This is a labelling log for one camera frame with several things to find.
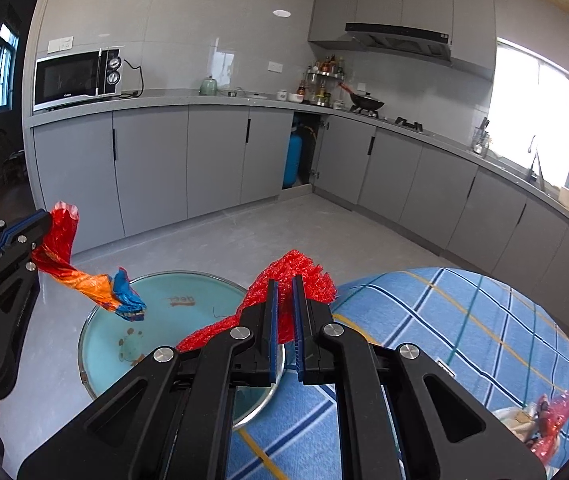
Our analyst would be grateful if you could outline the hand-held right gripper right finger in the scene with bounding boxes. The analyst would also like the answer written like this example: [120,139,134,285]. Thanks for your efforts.
[291,276,547,480]

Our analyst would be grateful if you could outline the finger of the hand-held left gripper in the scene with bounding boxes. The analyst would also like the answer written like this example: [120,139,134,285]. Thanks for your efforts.
[0,209,51,258]
[0,234,45,301]

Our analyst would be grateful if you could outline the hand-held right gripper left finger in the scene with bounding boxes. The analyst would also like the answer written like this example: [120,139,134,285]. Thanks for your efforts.
[17,280,285,480]

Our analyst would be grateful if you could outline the red orange snack wrapper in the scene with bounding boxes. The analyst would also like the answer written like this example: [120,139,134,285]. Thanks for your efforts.
[31,201,148,322]

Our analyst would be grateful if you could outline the light blue enamel basin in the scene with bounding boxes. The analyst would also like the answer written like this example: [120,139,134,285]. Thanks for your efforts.
[78,270,285,432]

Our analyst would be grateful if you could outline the dark chair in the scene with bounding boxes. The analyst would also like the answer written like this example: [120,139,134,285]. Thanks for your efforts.
[0,130,28,186]

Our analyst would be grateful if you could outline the blue plaid tablecloth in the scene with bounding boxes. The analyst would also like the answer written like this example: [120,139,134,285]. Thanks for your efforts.
[224,266,569,480]

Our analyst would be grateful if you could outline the grey base cabinets with counter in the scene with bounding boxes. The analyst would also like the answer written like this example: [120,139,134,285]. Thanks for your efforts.
[23,94,569,286]

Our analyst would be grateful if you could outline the white microwave oven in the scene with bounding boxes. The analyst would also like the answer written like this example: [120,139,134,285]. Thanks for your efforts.
[33,46,126,112]

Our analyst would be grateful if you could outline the side room window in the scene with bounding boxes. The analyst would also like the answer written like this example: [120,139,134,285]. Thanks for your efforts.
[0,22,20,111]

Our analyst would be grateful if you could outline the blue gas cylinder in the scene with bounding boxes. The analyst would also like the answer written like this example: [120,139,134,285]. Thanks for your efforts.
[283,127,305,188]

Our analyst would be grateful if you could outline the gas stove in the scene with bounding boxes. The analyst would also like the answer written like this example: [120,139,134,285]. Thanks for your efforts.
[364,110,425,133]

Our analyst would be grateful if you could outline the black wok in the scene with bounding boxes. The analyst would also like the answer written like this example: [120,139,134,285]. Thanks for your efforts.
[339,82,385,113]

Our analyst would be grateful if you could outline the metal spice rack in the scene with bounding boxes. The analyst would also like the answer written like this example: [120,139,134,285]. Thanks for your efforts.
[298,55,347,106]

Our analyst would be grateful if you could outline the clear utensil holder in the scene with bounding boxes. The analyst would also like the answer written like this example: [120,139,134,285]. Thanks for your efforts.
[471,117,492,156]

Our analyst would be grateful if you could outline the red translucent plastic bag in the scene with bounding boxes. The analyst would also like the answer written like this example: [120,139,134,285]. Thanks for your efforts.
[527,381,569,467]

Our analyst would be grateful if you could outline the black kitchen faucet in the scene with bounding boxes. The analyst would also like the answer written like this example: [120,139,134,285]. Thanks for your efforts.
[527,135,547,191]

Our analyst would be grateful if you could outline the black range hood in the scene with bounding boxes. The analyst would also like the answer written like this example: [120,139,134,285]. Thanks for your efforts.
[345,22,452,63]

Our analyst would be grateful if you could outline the kitchen window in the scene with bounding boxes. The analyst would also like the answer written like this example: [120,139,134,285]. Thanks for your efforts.
[484,37,569,186]

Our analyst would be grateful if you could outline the black microwave cable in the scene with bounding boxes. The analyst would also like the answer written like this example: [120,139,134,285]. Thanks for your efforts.
[123,58,146,97]

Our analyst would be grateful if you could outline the grey wall cabinets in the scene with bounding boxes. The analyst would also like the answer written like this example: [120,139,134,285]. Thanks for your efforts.
[307,0,497,81]

